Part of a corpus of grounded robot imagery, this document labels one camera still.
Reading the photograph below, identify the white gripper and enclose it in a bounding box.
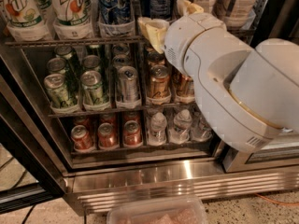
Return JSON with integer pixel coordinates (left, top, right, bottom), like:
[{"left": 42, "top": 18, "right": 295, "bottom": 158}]
[{"left": 137, "top": 0, "right": 227, "bottom": 75}]

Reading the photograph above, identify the dark blue pepsi can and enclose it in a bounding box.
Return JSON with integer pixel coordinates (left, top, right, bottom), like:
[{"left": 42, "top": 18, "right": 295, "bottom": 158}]
[{"left": 140, "top": 0, "right": 173, "bottom": 21}]

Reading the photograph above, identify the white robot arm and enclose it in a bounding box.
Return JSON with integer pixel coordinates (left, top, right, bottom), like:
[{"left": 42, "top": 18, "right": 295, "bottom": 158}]
[{"left": 137, "top": 0, "right": 299, "bottom": 153}]

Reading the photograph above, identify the second row gold can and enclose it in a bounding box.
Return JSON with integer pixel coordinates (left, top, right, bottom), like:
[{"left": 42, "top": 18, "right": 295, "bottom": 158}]
[{"left": 147, "top": 51, "right": 165, "bottom": 67}]

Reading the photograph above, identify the blue pepsi can with portrait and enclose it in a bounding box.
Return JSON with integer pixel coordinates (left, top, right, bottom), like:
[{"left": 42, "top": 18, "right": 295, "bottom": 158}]
[{"left": 98, "top": 0, "right": 135, "bottom": 37}]

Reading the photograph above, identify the far right white can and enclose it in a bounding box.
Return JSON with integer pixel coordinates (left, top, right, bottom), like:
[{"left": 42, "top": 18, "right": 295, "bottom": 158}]
[{"left": 216, "top": 0, "right": 256, "bottom": 29}]

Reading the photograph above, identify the front middle gold can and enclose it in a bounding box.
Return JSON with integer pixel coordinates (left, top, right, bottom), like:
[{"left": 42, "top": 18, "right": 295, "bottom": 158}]
[{"left": 173, "top": 69, "right": 194, "bottom": 104}]

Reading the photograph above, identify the front left gold can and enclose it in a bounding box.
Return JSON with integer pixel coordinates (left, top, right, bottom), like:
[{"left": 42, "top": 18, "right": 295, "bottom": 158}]
[{"left": 147, "top": 65, "right": 171, "bottom": 105}]

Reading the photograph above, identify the silver can middle shelf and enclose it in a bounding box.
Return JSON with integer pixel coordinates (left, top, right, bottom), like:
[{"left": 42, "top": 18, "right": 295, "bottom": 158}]
[{"left": 117, "top": 66, "right": 141, "bottom": 108}]

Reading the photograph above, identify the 7up can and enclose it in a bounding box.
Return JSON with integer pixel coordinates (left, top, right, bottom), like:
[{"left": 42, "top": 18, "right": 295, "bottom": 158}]
[
  {"left": 0, "top": 0, "right": 51, "bottom": 42},
  {"left": 52, "top": 0, "right": 93, "bottom": 40}
]

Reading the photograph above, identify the right red can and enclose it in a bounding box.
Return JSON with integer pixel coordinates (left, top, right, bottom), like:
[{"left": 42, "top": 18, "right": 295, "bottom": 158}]
[{"left": 123, "top": 120, "right": 142, "bottom": 147}]

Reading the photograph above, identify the red can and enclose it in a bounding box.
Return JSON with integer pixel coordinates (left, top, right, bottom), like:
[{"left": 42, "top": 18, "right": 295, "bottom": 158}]
[
  {"left": 71, "top": 125, "right": 95, "bottom": 152},
  {"left": 123, "top": 120, "right": 142, "bottom": 147},
  {"left": 97, "top": 123, "right": 119, "bottom": 150}
]

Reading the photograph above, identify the second row left green can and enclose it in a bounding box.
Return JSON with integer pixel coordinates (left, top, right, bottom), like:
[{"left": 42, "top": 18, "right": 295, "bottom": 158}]
[{"left": 47, "top": 57, "right": 74, "bottom": 78}]

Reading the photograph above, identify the front left green can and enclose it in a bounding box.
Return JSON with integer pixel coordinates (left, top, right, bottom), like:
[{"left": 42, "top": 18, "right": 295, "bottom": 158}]
[{"left": 44, "top": 74, "right": 79, "bottom": 114}]

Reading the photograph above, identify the middle red can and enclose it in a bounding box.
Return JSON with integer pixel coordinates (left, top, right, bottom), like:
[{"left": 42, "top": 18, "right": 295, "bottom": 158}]
[{"left": 97, "top": 123, "right": 119, "bottom": 150}]

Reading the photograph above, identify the left front 7up can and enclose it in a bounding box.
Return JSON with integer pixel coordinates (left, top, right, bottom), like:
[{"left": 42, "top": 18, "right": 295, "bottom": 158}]
[{"left": 0, "top": 0, "right": 51, "bottom": 42}]

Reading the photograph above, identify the left red can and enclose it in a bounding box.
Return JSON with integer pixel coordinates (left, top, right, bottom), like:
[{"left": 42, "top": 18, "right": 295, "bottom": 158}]
[{"left": 71, "top": 125, "right": 95, "bottom": 152}]

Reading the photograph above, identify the steel fridge base grille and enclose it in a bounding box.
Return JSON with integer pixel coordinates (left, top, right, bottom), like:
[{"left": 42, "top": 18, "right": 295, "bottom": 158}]
[{"left": 64, "top": 160, "right": 299, "bottom": 216}]

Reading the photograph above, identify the open fridge door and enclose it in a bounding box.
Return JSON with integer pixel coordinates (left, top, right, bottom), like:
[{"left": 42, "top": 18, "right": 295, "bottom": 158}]
[{"left": 0, "top": 76, "right": 65, "bottom": 214}]

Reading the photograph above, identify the middle water bottle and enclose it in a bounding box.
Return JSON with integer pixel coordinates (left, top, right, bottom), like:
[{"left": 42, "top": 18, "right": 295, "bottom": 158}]
[{"left": 170, "top": 109, "right": 192, "bottom": 144}]

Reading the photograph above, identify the water bottle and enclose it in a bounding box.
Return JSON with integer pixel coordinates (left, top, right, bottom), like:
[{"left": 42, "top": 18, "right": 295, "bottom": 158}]
[
  {"left": 170, "top": 109, "right": 192, "bottom": 144},
  {"left": 149, "top": 112, "right": 167, "bottom": 146},
  {"left": 191, "top": 112, "right": 212, "bottom": 142}
]

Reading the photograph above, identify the right water bottle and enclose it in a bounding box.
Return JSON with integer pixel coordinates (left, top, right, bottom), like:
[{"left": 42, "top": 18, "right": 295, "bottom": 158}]
[{"left": 191, "top": 112, "right": 212, "bottom": 142}]

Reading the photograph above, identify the left water bottle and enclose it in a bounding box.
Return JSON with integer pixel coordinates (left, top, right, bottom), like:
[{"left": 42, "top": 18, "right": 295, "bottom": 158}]
[{"left": 149, "top": 112, "right": 167, "bottom": 146}]

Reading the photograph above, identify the clear plastic container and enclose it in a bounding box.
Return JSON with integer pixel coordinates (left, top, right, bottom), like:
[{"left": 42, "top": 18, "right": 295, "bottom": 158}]
[{"left": 107, "top": 195, "right": 208, "bottom": 224}]

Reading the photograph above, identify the top wire shelf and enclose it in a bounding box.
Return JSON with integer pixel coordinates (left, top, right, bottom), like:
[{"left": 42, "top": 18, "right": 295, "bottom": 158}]
[{"left": 5, "top": 29, "right": 255, "bottom": 48}]

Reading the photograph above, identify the wire shelf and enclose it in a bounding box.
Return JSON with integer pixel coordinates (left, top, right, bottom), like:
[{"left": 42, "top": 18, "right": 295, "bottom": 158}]
[
  {"left": 48, "top": 102, "right": 195, "bottom": 118},
  {"left": 5, "top": 29, "right": 255, "bottom": 48}
]

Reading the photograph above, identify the middle wire shelf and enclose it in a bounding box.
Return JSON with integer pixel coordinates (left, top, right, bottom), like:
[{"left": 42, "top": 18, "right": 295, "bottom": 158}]
[{"left": 48, "top": 102, "right": 195, "bottom": 118}]

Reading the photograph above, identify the orange cable on floor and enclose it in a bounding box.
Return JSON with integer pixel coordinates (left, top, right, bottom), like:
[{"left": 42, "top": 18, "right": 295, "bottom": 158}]
[{"left": 255, "top": 192, "right": 299, "bottom": 207}]

